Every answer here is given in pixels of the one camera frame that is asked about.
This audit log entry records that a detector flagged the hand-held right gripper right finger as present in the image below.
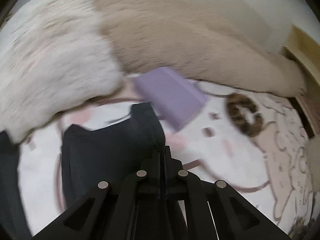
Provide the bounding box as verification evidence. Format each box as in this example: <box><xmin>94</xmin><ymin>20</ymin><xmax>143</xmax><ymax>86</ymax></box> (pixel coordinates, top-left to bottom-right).
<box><xmin>164</xmin><ymin>145</ymin><xmax>292</xmax><ymax>240</ymax></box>

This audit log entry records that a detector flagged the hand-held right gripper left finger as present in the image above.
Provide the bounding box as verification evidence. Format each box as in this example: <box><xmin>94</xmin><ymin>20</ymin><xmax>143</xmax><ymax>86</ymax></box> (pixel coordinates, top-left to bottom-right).
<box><xmin>32</xmin><ymin>150</ymin><xmax>162</xmax><ymax>240</ymax></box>

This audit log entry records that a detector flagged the dark grey garment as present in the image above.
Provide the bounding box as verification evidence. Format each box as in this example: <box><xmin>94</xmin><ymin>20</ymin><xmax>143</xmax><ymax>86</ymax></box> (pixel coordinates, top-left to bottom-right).
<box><xmin>0</xmin><ymin>104</ymin><xmax>167</xmax><ymax>230</ymax></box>

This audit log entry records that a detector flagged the cream wall shelf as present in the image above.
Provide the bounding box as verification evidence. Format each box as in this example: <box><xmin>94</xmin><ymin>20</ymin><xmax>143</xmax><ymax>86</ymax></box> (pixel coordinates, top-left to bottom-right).
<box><xmin>282</xmin><ymin>25</ymin><xmax>320</xmax><ymax>140</ymax></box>

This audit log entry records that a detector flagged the beige fluffy blanket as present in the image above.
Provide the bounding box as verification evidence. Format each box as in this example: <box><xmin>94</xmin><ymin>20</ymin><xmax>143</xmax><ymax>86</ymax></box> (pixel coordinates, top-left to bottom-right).
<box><xmin>304</xmin><ymin>135</ymin><xmax>320</xmax><ymax>193</ymax></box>

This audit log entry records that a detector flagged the brown patterned scrunchie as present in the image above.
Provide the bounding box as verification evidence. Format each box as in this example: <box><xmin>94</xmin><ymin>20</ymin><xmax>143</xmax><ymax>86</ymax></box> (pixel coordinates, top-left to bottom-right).
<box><xmin>226</xmin><ymin>94</ymin><xmax>263</xmax><ymax>138</ymax></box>

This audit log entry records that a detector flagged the white fluffy pillow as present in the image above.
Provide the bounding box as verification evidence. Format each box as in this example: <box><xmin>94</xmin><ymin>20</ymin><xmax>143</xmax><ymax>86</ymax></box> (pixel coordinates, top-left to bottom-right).
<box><xmin>0</xmin><ymin>0</ymin><xmax>125</xmax><ymax>143</ymax></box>

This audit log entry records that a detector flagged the beige quilted duvet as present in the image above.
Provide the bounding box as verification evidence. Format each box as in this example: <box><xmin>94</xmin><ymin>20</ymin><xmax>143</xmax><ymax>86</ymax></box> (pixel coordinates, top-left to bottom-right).
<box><xmin>90</xmin><ymin>0</ymin><xmax>308</xmax><ymax>98</ymax></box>

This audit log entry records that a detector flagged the purple book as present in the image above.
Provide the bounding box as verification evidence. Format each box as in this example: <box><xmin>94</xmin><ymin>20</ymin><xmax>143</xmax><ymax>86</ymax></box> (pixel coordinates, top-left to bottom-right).
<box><xmin>132</xmin><ymin>67</ymin><xmax>208</xmax><ymax>132</ymax></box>

